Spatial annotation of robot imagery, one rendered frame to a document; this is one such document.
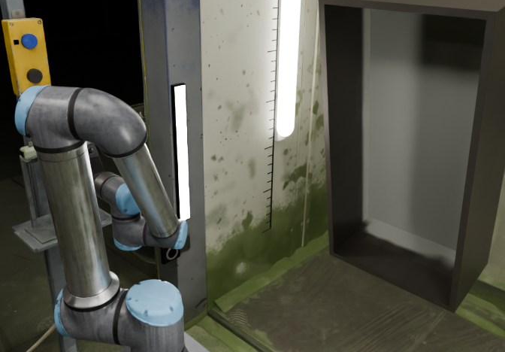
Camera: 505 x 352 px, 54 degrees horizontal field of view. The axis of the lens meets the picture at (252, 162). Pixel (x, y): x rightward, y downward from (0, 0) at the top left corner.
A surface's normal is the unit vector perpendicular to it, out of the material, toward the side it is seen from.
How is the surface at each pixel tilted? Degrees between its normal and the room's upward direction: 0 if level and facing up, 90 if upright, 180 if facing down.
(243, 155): 90
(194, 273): 90
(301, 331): 0
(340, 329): 0
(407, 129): 102
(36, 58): 90
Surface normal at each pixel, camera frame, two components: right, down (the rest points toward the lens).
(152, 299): 0.11, -0.91
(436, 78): -0.67, 0.45
